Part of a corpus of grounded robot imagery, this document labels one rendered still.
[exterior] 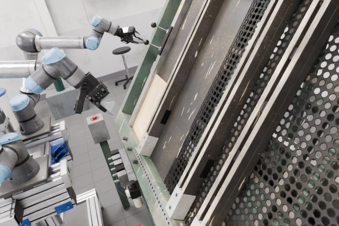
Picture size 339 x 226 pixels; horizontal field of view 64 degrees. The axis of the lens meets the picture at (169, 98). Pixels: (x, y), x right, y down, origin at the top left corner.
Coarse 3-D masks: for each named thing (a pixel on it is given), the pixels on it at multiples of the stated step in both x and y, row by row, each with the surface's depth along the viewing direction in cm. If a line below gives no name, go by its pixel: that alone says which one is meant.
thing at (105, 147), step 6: (102, 144) 208; (102, 150) 210; (108, 150) 212; (108, 156) 214; (108, 162) 216; (114, 180) 224; (120, 186) 229; (120, 198) 233; (126, 198) 236; (126, 204) 238
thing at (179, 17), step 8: (184, 8) 169; (176, 16) 172; (176, 24) 171; (176, 32) 173; (168, 40) 174; (168, 48) 176; (160, 56) 176; (160, 64) 178; (152, 72) 179; (152, 80) 180; (144, 88) 183; (144, 96) 182; (136, 104) 187; (136, 112) 184
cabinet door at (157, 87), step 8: (160, 80) 170; (152, 88) 177; (160, 88) 166; (152, 96) 174; (160, 96) 164; (144, 104) 181; (152, 104) 170; (144, 112) 177; (152, 112) 167; (136, 120) 185; (144, 120) 174; (136, 128) 181; (144, 128) 170
